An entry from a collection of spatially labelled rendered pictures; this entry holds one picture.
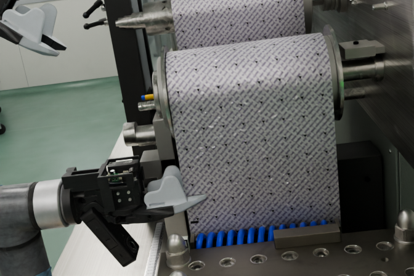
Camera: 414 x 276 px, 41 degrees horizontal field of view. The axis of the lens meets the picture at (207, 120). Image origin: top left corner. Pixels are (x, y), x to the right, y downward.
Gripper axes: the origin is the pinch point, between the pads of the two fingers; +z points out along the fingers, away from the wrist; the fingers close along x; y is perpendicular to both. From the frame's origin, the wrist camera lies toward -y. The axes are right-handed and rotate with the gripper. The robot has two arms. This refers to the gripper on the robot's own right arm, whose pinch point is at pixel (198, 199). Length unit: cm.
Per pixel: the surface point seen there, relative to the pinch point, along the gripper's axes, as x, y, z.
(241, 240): -3.7, -5.7, 5.9
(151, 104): 3.7, 15.1, -5.3
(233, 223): -0.2, -4.7, 4.9
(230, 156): -0.3, 6.7, 5.7
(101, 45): 556, -66, -142
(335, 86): 0.3, 15.3, 22.0
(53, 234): 197, -109, -105
